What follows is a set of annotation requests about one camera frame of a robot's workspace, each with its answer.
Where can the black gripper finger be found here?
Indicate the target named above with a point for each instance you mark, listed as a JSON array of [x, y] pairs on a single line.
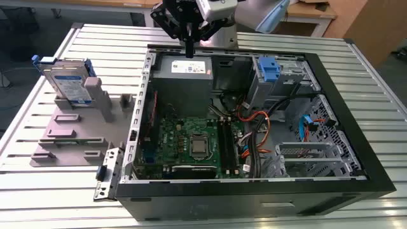
[[210, 29], [166, 19]]

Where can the hard disk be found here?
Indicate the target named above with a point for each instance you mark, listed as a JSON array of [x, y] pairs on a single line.
[[69, 88]]

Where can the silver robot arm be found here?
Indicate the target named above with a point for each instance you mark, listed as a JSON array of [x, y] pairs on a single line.
[[225, 38]]

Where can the metal disk bay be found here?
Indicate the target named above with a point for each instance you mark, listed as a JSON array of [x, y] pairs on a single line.
[[313, 161]]

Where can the blue plastic drive latch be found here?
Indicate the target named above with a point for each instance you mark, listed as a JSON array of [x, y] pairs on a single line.
[[269, 69]]

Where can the grey power supply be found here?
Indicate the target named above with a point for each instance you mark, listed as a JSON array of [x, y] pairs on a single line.
[[181, 93]]

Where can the wooden desk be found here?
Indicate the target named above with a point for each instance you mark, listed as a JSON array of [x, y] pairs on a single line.
[[312, 13]]

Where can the metal optical drive cage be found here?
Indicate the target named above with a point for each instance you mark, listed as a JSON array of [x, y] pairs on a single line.
[[286, 88]]

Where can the green motherboard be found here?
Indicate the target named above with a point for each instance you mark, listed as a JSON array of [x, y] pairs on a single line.
[[173, 128]]

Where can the CPU socket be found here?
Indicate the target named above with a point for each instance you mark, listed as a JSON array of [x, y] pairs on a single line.
[[200, 136]]

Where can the black office chair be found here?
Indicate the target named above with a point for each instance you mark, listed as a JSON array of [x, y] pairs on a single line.
[[19, 43]]

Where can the black RAM slot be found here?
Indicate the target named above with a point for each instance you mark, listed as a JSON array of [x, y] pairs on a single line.
[[233, 145], [224, 145]]

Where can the silver CPU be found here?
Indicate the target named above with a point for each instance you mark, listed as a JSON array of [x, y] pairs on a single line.
[[200, 146]]

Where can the wooden cabinet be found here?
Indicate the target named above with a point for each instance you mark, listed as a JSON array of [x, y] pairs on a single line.
[[366, 23]]

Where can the grey parts rack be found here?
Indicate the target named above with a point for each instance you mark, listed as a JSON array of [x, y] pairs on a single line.
[[83, 124]]

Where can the black graphics card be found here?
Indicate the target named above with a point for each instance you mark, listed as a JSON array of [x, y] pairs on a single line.
[[194, 170]]

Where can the green RAM stick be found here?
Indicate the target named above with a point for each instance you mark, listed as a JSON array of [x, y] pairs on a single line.
[[69, 142]]

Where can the black PC case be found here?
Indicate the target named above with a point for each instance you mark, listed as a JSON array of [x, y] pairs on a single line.
[[222, 202]]

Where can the metal expansion slot bracket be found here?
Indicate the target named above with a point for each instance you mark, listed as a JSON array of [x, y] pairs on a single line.
[[111, 171]]

